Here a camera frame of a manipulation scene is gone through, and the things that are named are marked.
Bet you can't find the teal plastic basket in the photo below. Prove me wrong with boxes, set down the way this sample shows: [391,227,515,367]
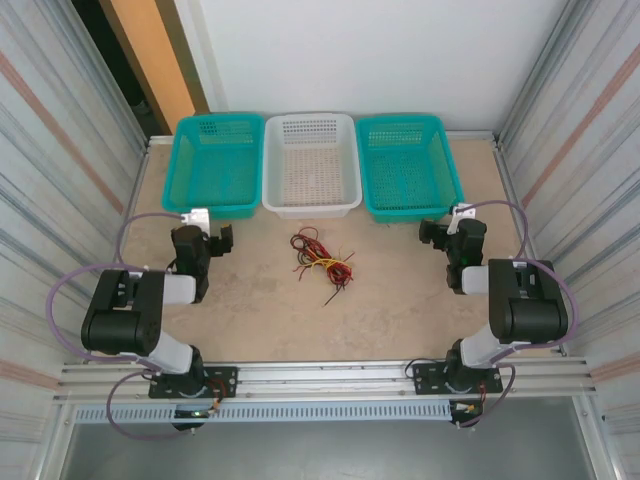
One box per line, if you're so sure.
[160,113,266,221]
[354,114,466,225]

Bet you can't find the white plastic basket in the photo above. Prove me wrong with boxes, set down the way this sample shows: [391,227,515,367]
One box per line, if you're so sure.
[261,113,363,220]

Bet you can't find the orange wooden door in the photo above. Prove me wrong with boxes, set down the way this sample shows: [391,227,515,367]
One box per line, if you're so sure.
[98,0,210,135]

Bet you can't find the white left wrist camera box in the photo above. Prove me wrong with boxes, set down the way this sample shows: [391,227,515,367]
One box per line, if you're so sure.
[180,207,212,230]

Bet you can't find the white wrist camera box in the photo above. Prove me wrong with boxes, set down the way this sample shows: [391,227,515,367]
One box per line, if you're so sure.
[180,207,212,230]
[447,203,477,236]

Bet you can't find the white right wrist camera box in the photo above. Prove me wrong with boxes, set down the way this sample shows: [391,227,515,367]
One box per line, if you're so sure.
[447,203,477,236]

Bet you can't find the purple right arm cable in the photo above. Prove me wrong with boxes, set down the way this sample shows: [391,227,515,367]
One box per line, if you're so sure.
[457,199,581,430]

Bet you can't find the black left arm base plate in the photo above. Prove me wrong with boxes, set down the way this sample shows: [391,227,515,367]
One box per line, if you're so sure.
[148,366,239,400]

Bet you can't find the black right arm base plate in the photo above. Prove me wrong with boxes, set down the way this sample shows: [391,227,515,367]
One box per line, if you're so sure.
[412,362,504,397]

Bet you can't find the red yellow power wires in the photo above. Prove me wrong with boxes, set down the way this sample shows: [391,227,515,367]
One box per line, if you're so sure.
[207,378,237,417]
[452,382,490,417]

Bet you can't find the grey slotted cable duct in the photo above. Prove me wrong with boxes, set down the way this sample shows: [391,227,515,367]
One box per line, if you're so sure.
[73,402,454,425]

